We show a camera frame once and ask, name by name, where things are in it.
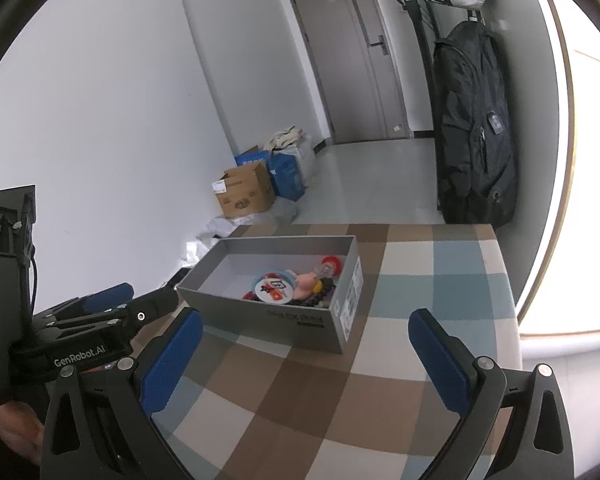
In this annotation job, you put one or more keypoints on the clear plastic wrap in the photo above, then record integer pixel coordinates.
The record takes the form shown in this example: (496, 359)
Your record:
(235, 225)

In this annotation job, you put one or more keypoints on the person's left hand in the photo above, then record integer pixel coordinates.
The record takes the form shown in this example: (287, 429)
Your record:
(15, 425)

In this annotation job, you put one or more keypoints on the white round badge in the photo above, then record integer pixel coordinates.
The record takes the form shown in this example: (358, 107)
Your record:
(272, 287)

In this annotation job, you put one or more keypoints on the red round trinket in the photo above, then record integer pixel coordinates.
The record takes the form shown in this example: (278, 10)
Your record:
(249, 296)

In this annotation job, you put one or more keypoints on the white plastic bag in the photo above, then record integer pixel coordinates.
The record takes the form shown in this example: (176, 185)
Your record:
(305, 160)

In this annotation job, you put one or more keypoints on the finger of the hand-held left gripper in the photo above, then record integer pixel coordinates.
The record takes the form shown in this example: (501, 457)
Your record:
(110, 295)
(150, 307)

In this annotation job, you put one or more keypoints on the brown cardboard box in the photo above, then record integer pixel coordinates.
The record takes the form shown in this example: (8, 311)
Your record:
(245, 192)

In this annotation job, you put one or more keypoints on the gold-framed window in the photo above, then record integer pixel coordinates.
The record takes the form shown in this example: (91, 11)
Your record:
(595, 185)

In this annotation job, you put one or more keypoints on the grey cardboard box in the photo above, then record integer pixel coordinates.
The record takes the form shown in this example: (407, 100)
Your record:
(260, 321)

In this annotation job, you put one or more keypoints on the large blue box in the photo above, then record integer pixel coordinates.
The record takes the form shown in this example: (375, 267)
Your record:
(287, 175)

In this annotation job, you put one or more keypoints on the checked tablecloth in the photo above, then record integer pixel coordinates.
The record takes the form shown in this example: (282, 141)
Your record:
(430, 285)

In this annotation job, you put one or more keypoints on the grey door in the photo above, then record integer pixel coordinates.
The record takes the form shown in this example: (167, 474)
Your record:
(350, 60)

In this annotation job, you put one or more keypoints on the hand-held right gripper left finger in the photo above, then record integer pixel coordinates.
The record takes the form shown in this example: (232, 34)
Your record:
(170, 360)

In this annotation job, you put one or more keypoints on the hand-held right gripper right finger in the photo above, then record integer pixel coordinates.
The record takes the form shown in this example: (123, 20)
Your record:
(437, 360)

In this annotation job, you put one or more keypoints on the black backpack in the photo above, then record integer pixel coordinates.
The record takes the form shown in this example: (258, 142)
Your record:
(475, 125)

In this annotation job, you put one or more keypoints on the clear and red trinket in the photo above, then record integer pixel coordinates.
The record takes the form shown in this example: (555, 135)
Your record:
(331, 264)

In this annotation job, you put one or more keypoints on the person's left forearm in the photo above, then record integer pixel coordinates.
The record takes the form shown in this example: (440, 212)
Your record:
(0, 462)

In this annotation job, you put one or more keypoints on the small blue box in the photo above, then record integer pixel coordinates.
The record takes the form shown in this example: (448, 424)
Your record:
(252, 157)

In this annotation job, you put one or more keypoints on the pink pig charm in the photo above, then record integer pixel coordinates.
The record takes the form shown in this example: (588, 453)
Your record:
(306, 282)

